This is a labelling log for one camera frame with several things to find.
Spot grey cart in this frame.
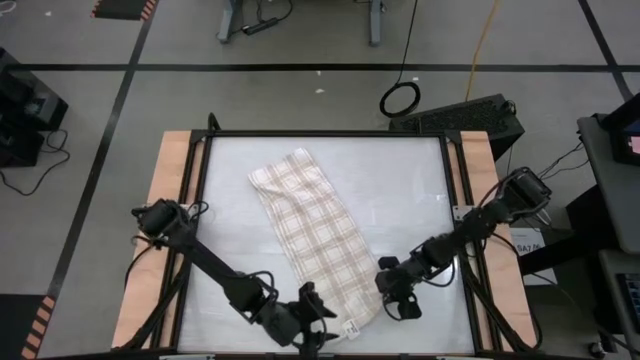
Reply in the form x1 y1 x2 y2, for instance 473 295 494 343
577 113 640 256

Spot white paper label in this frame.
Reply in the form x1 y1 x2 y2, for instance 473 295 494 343
509 227 547 258

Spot black monitor pink screen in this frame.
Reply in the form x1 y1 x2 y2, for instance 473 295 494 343
599 92 640 166

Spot black coiled cable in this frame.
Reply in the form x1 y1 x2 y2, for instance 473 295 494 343
378 0 422 120

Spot grey cabinet blue screen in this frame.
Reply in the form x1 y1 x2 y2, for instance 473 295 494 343
597 248 640 346

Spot plaid white beige towel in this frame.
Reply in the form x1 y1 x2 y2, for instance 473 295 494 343
248 147 385 344

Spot small black box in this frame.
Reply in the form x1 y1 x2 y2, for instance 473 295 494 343
0 127 46 169

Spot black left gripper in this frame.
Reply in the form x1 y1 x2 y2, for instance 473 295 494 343
259 281 341 360

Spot grey desk leg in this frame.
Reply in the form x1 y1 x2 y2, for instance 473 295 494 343
215 0 246 45
364 0 384 47

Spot yellow cable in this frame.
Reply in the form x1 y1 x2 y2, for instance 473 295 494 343
464 0 501 104

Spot black power strip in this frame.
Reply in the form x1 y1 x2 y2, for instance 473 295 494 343
241 17 281 37

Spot thin black floor cable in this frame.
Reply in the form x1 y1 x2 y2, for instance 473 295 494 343
0 128 71 197

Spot black equipment case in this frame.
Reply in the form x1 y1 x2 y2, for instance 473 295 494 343
0 47 70 134

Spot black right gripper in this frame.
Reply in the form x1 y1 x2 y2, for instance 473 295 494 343
375 249 435 322

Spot black mat orange stripes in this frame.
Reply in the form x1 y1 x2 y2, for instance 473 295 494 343
89 0 159 22
0 294 57 360

